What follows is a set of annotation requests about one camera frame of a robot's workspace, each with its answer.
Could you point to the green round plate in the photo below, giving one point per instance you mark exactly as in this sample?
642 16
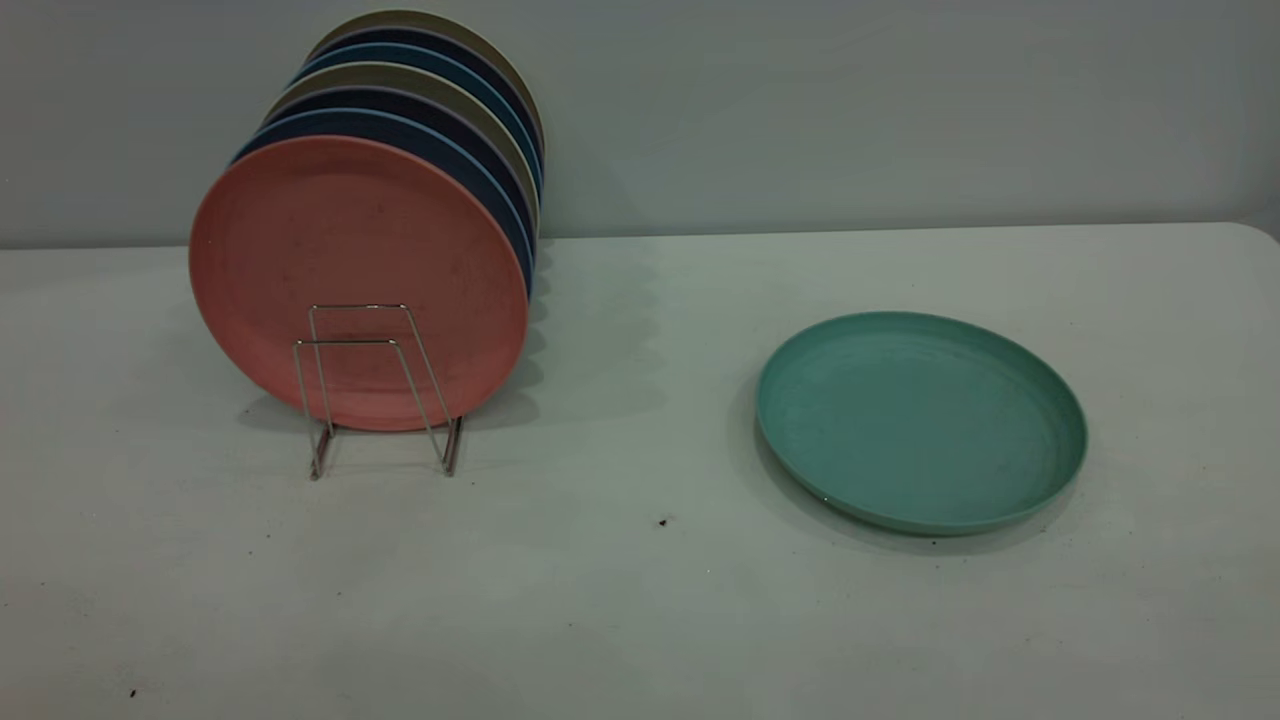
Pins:
920 420

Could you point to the pink round plate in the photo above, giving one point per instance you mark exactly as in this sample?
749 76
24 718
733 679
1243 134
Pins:
350 240

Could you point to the navy blue plate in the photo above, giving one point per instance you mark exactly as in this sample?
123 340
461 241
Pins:
400 127

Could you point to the beige plate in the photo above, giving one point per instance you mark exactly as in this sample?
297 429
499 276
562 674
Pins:
400 74
420 16

